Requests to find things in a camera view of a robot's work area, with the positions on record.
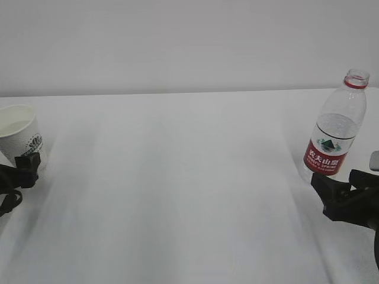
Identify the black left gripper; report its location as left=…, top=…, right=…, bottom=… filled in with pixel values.
left=1, top=153, right=41, bottom=195

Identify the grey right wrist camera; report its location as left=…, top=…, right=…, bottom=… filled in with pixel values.
left=369, top=151, right=379, bottom=172

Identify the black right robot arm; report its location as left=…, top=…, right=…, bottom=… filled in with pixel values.
left=311, top=169, right=378, bottom=263

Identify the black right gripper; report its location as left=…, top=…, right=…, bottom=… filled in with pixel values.
left=311, top=169, right=379, bottom=230

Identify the Nongfu Spring water bottle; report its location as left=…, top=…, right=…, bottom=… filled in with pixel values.
left=300, top=69, right=370, bottom=183

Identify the white paper cup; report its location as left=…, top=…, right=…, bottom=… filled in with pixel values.
left=1, top=105, right=47, bottom=176

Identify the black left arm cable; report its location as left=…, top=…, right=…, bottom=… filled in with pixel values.
left=0, top=189, right=24, bottom=218

